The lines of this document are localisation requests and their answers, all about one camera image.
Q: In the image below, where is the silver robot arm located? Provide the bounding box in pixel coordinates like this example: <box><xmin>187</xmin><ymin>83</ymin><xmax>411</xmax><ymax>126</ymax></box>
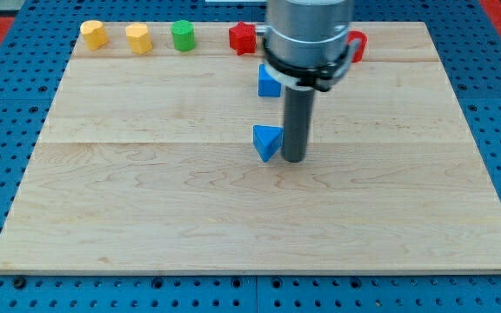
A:
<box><xmin>264</xmin><ymin>0</ymin><xmax>354</xmax><ymax>68</ymax></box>

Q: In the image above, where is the blue cube block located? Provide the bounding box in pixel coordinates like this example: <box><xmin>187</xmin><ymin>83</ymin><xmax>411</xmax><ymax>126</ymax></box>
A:
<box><xmin>257</xmin><ymin>64</ymin><xmax>281</xmax><ymax>97</ymax></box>

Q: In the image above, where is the red star block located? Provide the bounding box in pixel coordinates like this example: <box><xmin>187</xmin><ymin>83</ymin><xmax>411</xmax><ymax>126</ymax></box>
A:
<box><xmin>228</xmin><ymin>21</ymin><xmax>257</xmax><ymax>56</ymax></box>

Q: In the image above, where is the blue triangle block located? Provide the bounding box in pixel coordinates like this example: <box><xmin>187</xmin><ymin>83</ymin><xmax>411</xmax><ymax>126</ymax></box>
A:
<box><xmin>252</xmin><ymin>125</ymin><xmax>283</xmax><ymax>163</ymax></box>

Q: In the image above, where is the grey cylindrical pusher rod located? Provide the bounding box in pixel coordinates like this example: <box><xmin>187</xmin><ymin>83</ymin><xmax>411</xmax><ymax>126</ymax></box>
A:
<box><xmin>281</xmin><ymin>87</ymin><xmax>315</xmax><ymax>163</ymax></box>

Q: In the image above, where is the wooden board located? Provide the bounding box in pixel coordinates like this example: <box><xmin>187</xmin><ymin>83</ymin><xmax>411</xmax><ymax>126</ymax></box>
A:
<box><xmin>0</xmin><ymin>22</ymin><xmax>501</xmax><ymax>276</ymax></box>

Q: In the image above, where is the green cylinder block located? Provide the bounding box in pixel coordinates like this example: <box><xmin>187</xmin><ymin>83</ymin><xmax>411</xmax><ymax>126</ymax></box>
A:
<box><xmin>170</xmin><ymin>20</ymin><xmax>196</xmax><ymax>52</ymax></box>

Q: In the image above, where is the red crescent block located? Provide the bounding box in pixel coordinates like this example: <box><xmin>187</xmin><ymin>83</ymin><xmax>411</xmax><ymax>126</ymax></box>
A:
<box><xmin>347</xmin><ymin>30</ymin><xmax>368</xmax><ymax>63</ymax></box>

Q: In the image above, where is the yellow hexagon block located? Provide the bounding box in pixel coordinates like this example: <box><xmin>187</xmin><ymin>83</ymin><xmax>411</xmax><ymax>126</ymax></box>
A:
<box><xmin>125</xmin><ymin>23</ymin><xmax>153</xmax><ymax>54</ymax></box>

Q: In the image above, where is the yellow heart block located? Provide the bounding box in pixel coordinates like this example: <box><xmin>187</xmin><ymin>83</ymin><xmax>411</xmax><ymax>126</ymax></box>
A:
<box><xmin>80</xmin><ymin>20</ymin><xmax>109</xmax><ymax>50</ymax></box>

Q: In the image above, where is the black cable clamp ring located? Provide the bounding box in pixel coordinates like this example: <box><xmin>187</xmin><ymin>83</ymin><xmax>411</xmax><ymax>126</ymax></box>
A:
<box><xmin>260</xmin><ymin>37</ymin><xmax>364</xmax><ymax>93</ymax></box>

